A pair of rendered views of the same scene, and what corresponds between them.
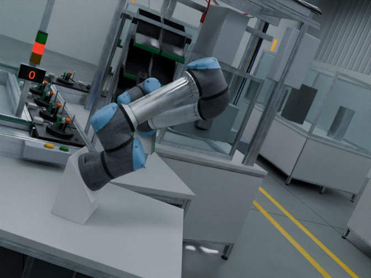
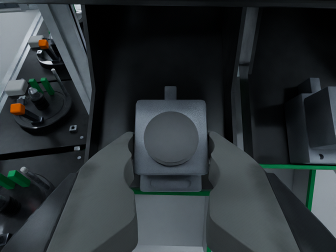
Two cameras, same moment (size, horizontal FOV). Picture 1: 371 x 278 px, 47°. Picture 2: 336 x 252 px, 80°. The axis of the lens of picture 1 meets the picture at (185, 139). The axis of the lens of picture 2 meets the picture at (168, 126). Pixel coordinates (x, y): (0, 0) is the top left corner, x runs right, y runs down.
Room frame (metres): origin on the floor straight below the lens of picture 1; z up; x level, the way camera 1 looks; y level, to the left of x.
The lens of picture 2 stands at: (2.09, 0.31, 1.37)
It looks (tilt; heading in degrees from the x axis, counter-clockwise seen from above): 53 degrees down; 22
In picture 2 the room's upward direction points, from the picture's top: 1 degrees clockwise
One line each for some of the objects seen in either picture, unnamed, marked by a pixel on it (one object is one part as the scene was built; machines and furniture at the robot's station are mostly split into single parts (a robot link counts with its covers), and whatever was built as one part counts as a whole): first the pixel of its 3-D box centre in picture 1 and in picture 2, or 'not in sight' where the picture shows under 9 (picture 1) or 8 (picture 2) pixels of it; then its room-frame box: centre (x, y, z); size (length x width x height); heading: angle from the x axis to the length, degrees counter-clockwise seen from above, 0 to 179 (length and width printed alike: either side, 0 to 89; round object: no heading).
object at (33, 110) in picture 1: (53, 109); (38, 99); (2.29, 0.74, 1.01); 0.24 x 0.24 x 0.13; 31
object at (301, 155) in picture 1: (308, 114); not in sight; (8.30, -2.04, 1.13); 2.46 x 1.56 x 2.25; 24
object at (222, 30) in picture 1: (211, 67); not in sight; (3.31, 0.01, 1.50); 0.38 x 0.21 x 0.88; 31
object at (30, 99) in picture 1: (47, 97); (56, 45); (2.50, 0.87, 1.01); 0.24 x 0.24 x 0.13; 31
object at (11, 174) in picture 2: not in sight; (19, 179); (2.12, 0.62, 1.01); 0.01 x 0.01 x 0.05; 31
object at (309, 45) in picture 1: (275, 101); not in sight; (3.46, -0.56, 1.43); 0.30 x 0.09 x 1.13; 121
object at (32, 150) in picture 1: (47, 152); not in sight; (1.84, 0.57, 0.93); 0.21 x 0.07 x 0.06; 121
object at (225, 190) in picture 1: (176, 190); not in sight; (3.44, -0.09, 0.43); 1.11 x 0.68 x 0.86; 121
